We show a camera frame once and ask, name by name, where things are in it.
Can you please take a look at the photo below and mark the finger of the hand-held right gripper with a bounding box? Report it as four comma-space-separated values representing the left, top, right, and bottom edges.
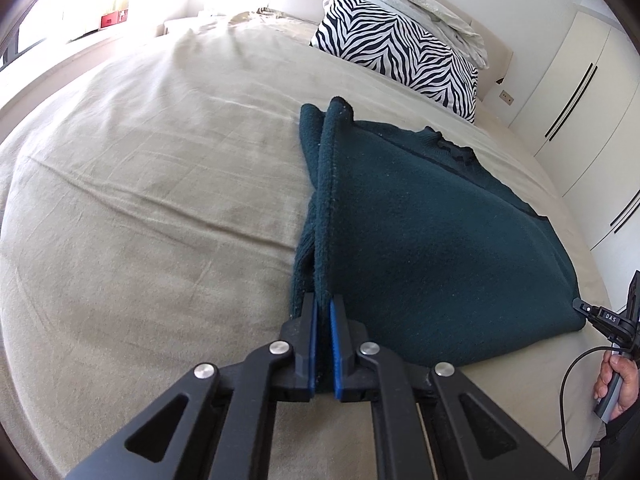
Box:
572, 298, 602, 327

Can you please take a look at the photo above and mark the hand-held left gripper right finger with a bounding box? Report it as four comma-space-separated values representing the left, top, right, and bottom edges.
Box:
327, 294, 577, 480

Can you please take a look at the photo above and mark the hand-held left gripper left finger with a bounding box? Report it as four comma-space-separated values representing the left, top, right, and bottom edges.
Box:
65, 292, 321, 480

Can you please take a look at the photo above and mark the dark green knit sweater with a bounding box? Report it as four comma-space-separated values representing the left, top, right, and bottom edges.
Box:
290, 95, 587, 392

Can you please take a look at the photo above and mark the person's right forearm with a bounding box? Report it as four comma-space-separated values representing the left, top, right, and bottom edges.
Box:
597, 400, 640, 480

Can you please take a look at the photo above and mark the person's right hand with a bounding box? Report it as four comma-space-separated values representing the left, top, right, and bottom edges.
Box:
593, 351, 640, 417

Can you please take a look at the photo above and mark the white wardrobe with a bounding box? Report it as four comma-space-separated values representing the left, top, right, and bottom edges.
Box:
510, 5, 640, 286

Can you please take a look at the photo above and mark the bed with beige sheet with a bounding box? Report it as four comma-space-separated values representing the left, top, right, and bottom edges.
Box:
0, 9, 623, 480

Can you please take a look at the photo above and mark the zebra print pillow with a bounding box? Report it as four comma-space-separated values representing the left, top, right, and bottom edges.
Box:
310, 0, 480, 125

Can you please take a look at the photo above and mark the folded white duvet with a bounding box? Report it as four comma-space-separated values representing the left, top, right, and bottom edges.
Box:
356, 0, 489, 69

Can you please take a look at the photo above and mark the white nightstand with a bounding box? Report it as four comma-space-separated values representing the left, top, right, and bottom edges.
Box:
162, 15, 202, 37

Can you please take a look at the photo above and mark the black framed window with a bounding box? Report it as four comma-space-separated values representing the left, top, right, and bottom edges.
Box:
0, 5, 27, 68

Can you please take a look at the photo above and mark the black cable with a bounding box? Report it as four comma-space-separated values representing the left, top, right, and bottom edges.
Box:
559, 345, 609, 472

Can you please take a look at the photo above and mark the black wardrobe handle pair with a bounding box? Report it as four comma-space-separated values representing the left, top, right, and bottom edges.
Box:
609, 194, 640, 234
544, 63, 599, 141

